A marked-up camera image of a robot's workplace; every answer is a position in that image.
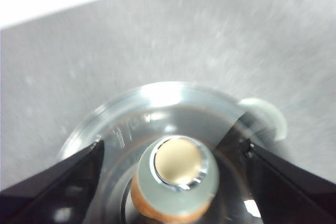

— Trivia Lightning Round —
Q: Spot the glass lid with green knob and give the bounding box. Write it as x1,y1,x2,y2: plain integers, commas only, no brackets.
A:
57,81,265,224

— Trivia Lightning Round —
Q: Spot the pale green electric pot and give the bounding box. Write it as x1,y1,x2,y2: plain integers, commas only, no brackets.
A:
238,98,289,141

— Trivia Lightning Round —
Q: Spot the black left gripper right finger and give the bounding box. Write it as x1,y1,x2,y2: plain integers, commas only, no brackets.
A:
237,140,336,224

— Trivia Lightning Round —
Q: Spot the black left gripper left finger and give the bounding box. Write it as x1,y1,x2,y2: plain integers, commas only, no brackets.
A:
0,139,105,224

